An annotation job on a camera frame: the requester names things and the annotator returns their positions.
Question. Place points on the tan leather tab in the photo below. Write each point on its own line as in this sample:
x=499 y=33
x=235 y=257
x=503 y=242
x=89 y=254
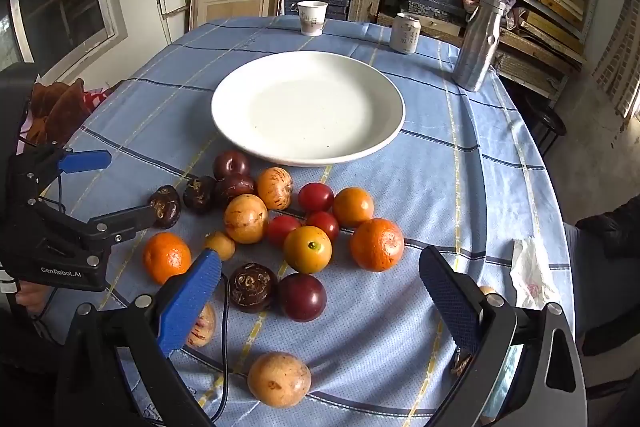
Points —
x=486 y=291

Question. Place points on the silver metal bottle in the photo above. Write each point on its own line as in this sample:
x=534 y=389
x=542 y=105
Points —
x=475 y=52

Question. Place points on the black jacket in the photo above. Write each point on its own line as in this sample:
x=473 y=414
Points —
x=612 y=227

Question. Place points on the person's left hand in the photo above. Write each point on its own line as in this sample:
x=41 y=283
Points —
x=32 y=297

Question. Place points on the large tan passion fruit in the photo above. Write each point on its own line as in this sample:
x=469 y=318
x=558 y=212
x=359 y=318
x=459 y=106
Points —
x=279 y=379

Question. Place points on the crumpled white tissue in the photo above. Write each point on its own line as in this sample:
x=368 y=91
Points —
x=530 y=277

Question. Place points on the red striped cloth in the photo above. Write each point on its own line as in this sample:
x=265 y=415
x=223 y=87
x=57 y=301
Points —
x=97 y=97

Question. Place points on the small orange tangerine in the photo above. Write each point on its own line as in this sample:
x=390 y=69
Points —
x=353 y=207

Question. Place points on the white plate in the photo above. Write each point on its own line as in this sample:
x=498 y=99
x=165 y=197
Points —
x=305 y=107

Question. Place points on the blue plaid tablecloth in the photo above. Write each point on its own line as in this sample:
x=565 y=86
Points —
x=425 y=187

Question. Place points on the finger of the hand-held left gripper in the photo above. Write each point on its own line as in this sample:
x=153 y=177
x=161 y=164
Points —
x=85 y=160
x=125 y=222

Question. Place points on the small yellow-orange tangerine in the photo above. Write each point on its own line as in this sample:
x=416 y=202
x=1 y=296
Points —
x=307 y=249

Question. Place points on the dark red plum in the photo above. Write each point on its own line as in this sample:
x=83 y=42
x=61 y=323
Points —
x=302 y=297
x=231 y=164

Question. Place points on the small speckled passion fruit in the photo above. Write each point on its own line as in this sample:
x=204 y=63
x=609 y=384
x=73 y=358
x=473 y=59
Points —
x=220 y=245

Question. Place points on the speckled yellow passion fruit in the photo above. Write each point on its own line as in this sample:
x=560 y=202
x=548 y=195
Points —
x=245 y=218
x=274 y=188
x=205 y=327

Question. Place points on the red tomato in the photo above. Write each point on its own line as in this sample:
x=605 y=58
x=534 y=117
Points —
x=325 y=223
x=282 y=230
x=315 y=197

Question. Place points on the large orange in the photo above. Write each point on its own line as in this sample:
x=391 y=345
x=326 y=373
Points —
x=167 y=257
x=376 y=244

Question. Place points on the white drink can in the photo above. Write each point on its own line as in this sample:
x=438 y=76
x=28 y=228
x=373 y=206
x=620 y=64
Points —
x=405 y=34

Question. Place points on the white paper cup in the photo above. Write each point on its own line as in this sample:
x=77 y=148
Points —
x=312 y=19

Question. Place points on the light wooden picture frame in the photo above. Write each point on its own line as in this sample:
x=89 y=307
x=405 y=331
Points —
x=235 y=4

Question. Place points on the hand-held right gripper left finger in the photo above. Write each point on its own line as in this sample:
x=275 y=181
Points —
x=192 y=302

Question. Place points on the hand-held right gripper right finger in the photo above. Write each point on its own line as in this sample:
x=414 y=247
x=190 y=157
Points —
x=452 y=302

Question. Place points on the black stool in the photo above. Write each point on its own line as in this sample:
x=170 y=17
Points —
x=547 y=119

